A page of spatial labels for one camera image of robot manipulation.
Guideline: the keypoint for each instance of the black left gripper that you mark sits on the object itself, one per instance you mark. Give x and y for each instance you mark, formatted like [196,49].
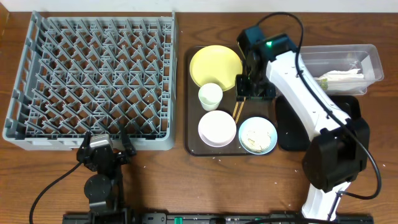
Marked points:
[101,156]

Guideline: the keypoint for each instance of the light blue plastic bowl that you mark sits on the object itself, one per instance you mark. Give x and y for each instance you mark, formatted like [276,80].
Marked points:
[259,123]

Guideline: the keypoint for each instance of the grey plastic dish rack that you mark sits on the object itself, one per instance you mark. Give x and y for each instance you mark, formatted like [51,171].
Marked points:
[98,75]

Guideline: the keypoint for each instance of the rice food leftovers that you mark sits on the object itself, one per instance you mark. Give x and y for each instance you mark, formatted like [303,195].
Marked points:
[256,141]

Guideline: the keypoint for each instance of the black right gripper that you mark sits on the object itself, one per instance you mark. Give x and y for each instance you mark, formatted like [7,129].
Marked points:
[241,93]

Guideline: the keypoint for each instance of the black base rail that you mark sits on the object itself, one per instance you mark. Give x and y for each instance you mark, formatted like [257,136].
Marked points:
[163,218]

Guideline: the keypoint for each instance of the green printed wrapper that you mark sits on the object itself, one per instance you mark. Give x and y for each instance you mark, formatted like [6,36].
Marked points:
[323,83]

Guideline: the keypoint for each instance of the white crumpled paper napkin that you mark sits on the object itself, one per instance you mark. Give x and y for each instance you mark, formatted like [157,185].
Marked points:
[341,80]

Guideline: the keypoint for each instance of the clear plastic waste bin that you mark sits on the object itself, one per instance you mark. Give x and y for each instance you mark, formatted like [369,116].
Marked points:
[321,59]

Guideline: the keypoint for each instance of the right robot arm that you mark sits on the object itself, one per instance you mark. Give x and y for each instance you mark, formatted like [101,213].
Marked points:
[337,151]

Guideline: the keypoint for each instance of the pale green plastic cup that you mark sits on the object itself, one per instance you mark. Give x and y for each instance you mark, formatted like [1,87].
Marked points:
[210,96]

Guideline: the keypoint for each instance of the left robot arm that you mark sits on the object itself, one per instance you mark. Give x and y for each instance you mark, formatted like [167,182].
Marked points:
[104,190]

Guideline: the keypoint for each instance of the yellow plastic plate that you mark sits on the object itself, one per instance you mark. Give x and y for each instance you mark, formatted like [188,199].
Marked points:
[215,64]

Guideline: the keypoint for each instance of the wooden chopstick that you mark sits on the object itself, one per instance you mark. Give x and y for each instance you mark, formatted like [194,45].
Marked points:
[235,109]
[240,108]

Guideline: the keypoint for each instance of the black waste tray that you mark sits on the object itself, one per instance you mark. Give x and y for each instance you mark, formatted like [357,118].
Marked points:
[292,135]

